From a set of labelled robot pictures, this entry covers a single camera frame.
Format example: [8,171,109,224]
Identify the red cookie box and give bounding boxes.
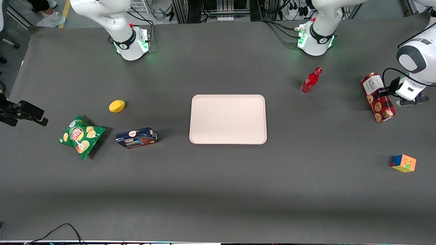
[361,72,398,123]

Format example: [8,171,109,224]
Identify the pale pink plastic tray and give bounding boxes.
[189,94,267,145]

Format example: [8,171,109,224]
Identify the dark grey table mat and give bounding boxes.
[0,12,436,243]

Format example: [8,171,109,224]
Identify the red bottle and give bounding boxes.
[299,67,323,94]

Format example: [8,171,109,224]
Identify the aluminium frame post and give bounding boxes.
[172,0,188,24]

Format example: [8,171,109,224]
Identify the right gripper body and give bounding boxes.
[0,101,22,127]

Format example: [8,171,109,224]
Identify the colourful puzzle cube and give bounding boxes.
[390,154,417,173]

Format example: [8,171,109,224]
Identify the white perforated box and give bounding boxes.
[128,0,151,15]

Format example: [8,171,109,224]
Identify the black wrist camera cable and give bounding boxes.
[381,20,436,98]

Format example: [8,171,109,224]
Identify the power strip with black plugs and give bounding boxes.
[287,3,310,18]

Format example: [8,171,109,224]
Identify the person's leg dark trousers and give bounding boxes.
[27,0,52,15]

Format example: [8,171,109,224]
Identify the yellow lemon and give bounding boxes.
[109,100,126,113]

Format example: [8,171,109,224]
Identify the grey coiled cable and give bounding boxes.
[151,0,168,21]

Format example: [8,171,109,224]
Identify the thin black cable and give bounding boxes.
[25,223,84,245]

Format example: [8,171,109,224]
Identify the green chips bag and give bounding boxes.
[57,114,106,160]

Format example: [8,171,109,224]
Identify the black arm base cables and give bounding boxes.
[258,18,304,38]
[127,11,154,34]

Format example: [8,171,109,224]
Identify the dark blue cookie box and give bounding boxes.
[115,127,159,149]

